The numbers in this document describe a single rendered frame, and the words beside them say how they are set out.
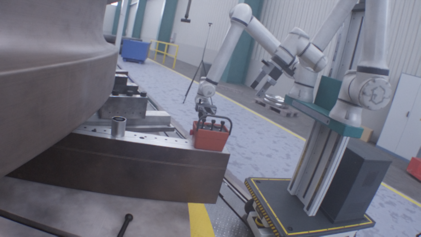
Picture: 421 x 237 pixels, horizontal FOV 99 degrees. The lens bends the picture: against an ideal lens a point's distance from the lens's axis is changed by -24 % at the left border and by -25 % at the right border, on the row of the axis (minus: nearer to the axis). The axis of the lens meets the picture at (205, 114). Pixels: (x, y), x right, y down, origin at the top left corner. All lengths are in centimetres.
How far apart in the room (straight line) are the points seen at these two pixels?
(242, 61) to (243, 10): 887
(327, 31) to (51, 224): 166
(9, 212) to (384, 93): 189
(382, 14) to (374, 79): 29
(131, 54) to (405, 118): 1005
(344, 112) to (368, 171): 56
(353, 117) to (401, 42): 608
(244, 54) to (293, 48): 933
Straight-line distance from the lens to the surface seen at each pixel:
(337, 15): 127
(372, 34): 117
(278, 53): 105
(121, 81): 227
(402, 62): 716
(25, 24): 84
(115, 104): 218
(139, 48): 1061
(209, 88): 149
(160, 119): 249
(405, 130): 641
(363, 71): 116
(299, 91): 166
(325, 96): 166
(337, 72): 173
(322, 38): 123
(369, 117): 721
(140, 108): 227
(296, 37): 106
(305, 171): 186
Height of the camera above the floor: 124
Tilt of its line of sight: 16 degrees down
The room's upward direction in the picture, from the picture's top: 12 degrees clockwise
